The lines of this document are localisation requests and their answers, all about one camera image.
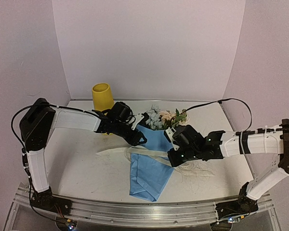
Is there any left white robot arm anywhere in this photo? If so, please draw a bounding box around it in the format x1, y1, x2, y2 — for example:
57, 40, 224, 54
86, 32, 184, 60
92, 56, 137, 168
17, 98, 149, 210

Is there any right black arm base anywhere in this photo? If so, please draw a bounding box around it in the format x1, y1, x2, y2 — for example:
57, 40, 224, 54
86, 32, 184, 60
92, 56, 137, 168
216, 182, 259, 220

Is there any aluminium front rail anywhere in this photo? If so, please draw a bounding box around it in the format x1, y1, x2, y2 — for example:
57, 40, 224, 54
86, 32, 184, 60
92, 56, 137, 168
4, 184, 280, 231

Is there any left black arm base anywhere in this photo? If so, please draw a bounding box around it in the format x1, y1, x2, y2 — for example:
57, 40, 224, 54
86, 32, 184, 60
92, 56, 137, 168
30, 187, 72, 215

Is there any blue wrapping paper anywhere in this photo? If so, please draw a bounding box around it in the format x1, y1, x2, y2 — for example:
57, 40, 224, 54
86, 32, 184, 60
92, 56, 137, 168
130, 125, 173, 202

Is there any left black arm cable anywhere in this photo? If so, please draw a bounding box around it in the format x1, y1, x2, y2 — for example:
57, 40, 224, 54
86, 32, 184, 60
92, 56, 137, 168
11, 105, 56, 154

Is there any cream printed ribbon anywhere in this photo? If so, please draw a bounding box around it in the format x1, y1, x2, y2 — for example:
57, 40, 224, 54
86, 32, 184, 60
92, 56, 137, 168
96, 146, 215, 177

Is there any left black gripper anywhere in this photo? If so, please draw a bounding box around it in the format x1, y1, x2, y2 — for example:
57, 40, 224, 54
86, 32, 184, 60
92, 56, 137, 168
114, 121, 149, 147

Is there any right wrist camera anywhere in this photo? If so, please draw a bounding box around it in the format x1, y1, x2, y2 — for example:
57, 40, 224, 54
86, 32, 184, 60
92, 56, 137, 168
164, 127, 179, 150

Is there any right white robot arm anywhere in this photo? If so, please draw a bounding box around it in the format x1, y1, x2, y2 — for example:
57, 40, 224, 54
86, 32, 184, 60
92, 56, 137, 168
164, 119, 289, 201

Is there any yellow plastic vase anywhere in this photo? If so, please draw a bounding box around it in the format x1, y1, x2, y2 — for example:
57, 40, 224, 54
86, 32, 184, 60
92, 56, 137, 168
92, 83, 115, 136

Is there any artificial flower bunch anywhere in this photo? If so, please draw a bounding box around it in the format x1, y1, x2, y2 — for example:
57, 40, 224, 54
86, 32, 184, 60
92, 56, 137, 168
144, 104, 189, 130

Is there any right black camera cable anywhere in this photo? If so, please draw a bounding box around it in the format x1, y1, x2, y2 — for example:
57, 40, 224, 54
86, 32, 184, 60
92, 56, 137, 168
170, 98, 253, 132

